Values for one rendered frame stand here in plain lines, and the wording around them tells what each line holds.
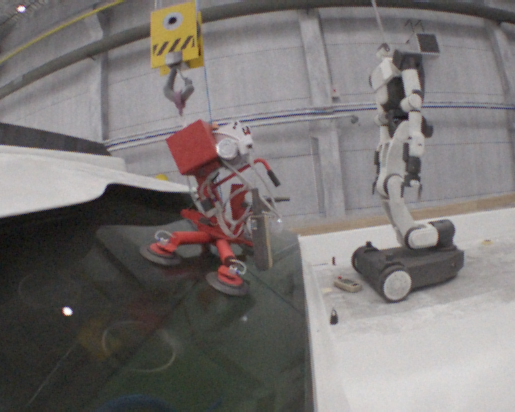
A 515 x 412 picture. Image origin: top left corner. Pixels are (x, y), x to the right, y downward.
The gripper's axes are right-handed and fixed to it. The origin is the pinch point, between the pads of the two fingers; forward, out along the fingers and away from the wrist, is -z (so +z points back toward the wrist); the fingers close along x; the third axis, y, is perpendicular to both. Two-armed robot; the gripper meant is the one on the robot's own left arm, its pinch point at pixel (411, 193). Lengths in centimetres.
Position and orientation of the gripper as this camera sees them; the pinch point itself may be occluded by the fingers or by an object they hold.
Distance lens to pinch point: 164.6
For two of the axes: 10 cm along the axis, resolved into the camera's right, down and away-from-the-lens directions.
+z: 0.9, -9.9, -0.8
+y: -0.3, 0.7, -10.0
